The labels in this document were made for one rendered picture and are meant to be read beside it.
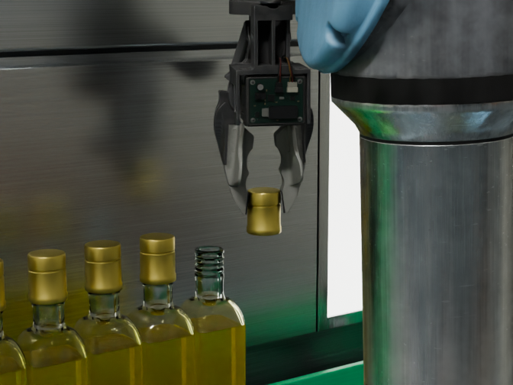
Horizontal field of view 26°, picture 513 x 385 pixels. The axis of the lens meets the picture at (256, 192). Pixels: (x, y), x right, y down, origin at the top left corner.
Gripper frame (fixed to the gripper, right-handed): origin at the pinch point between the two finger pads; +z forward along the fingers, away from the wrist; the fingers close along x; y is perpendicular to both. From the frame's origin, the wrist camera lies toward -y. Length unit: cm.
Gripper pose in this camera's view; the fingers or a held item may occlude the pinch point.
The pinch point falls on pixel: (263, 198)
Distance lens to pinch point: 113.2
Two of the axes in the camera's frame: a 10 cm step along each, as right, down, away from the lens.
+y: 1.3, 2.0, -9.7
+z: 0.1, 9.8, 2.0
